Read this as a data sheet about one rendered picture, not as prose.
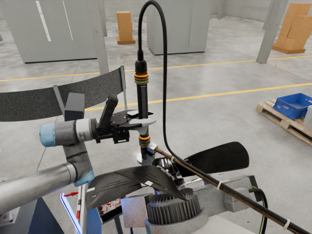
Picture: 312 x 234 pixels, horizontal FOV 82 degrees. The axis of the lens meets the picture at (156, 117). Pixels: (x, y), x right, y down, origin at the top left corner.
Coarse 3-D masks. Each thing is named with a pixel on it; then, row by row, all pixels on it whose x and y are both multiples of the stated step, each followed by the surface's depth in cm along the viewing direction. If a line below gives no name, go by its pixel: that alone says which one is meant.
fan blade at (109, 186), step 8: (96, 176) 87; (104, 176) 84; (112, 176) 82; (120, 176) 81; (96, 184) 80; (104, 184) 78; (112, 184) 77; (120, 184) 77; (128, 184) 77; (136, 184) 76; (88, 192) 76; (96, 192) 75; (104, 192) 74; (112, 192) 74; (120, 192) 74; (128, 192) 74; (88, 200) 71; (96, 200) 71; (104, 200) 71; (112, 200) 71; (88, 208) 67
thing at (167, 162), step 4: (164, 156) 79; (156, 160) 79; (160, 160) 78; (164, 160) 78; (168, 160) 78; (152, 164) 81; (156, 164) 79; (160, 164) 78; (164, 164) 78; (168, 164) 78; (172, 164) 79; (164, 168) 77; (168, 168) 77; (172, 168) 78; (176, 168) 80; (168, 172) 77; (172, 172) 77; (176, 172) 79; (176, 176) 80; (176, 180) 78; (180, 180) 77; (176, 184) 75; (180, 184) 76
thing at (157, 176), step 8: (128, 168) 59; (136, 168) 60; (144, 168) 63; (152, 168) 66; (128, 176) 51; (136, 176) 53; (144, 176) 54; (152, 176) 57; (160, 176) 61; (168, 176) 69; (144, 184) 49; (152, 184) 50; (160, 184) 52; (168, 184) 57; (168, 192) 48; (176, 192) 53; (184, 200) 48
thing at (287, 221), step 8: (152, 0) 40; (144, 8) 43; (160, 8) 40; (160, 16) 41; (192, 168) 57; (208, 176) 54; (224, 184) 52; (232, 192) 50; (248, 200) 48; (264, 208) 46; (280, 216) 44; (288, 224) 43; (304, 232) 41
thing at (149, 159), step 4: (156, 144) 67; (148, 148) 66; (152, 148) 65; (140, 152) 75; (148, 152) 67; (152, 152) 66; (140, 156) 73; (148, 156) 69; (152, 156) 70; (140, 160) 72; (144, 160) 72; (148, 160) 70; (152, 160) 71; (144, 164) 71; (148, 164) 71
